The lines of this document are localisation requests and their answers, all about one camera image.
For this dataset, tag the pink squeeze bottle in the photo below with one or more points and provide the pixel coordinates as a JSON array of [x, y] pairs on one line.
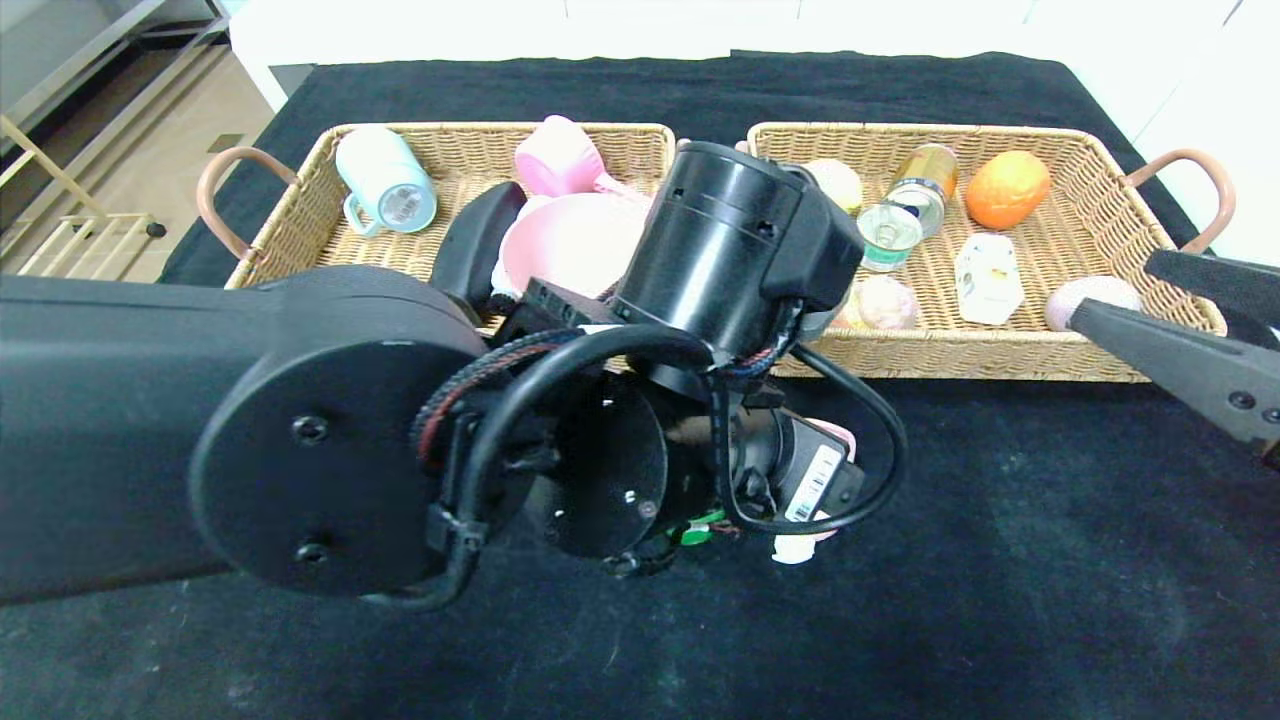
[[800, 550]]

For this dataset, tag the wooden slatted rack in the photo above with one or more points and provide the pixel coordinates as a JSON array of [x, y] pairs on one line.
[[90, 245]]

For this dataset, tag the brown cream puff bread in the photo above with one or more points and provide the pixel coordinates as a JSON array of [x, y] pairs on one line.
[[885, 303]]

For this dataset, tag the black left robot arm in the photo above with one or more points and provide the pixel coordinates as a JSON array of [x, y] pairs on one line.
[[150, 420]]

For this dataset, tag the light blue plastic cup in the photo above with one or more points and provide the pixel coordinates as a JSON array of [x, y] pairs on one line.
[[385, 180]]

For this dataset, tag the orange fruit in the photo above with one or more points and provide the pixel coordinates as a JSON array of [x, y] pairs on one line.
[[1005, 190]]

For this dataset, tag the grey metal shelf frame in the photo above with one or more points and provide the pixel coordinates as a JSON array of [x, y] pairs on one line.
[[60, 85]]

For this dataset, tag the white juice carton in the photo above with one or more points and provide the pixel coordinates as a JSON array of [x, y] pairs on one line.
[[988, 282]]

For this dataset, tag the green label tin can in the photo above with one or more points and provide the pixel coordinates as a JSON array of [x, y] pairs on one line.
[[890, 240]]

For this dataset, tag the pink plastic bowl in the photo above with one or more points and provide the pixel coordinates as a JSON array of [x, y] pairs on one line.
[[570, 240]]

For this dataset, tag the woven wicker basket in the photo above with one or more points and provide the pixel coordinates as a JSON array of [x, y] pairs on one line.
[[300, 220], [1090, 200]]

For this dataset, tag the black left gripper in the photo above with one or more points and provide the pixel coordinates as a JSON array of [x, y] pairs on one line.
[[822, 481]]

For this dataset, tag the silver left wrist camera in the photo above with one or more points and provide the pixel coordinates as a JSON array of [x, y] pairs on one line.
[[825, 322]]

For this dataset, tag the green lime fruit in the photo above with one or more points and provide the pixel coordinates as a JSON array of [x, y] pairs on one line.
[[700, 530]]

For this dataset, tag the pink plastic scoop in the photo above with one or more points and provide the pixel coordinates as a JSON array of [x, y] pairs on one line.
[[560, 160]]

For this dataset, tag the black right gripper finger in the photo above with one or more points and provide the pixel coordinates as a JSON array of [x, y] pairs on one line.
[[1230, 285], [1200, 370]]

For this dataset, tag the pale pink round bun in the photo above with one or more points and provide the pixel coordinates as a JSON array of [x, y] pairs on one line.
[[1090, 292]]

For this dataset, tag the yellow lemon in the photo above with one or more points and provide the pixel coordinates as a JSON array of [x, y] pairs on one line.
[[840, 180]]

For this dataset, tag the golden beverage can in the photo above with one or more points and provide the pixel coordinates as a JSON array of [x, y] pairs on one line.
[[928, 173]]

